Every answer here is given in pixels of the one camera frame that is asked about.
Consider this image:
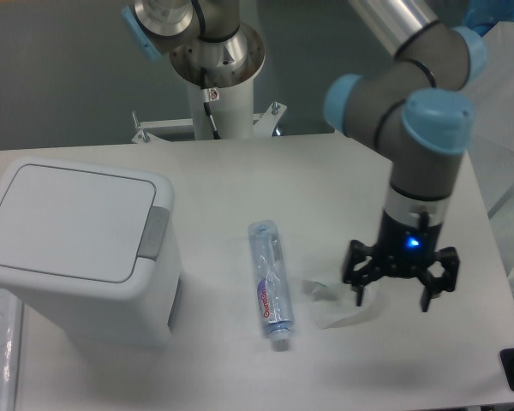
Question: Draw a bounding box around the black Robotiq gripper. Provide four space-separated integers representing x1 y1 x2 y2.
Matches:
342 211 459 312

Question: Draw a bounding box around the white push-button trash can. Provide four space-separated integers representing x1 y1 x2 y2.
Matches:
0 157 182 347

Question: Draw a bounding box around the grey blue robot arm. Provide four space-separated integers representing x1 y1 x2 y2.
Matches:
122 1 487 309

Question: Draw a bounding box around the crumpled clear plastic wrapper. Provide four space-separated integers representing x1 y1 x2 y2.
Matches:
299 276 380 330

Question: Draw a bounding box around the crushed clear plastic water bottle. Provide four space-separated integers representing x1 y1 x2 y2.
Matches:
248 220 295 351

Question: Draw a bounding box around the translucent plastic storage box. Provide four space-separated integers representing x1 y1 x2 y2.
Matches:
463 22 514 297

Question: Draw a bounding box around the white perforated tray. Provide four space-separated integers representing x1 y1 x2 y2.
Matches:
0 289 23 410

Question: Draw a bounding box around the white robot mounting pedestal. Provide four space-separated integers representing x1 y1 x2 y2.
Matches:
169 25 266 140

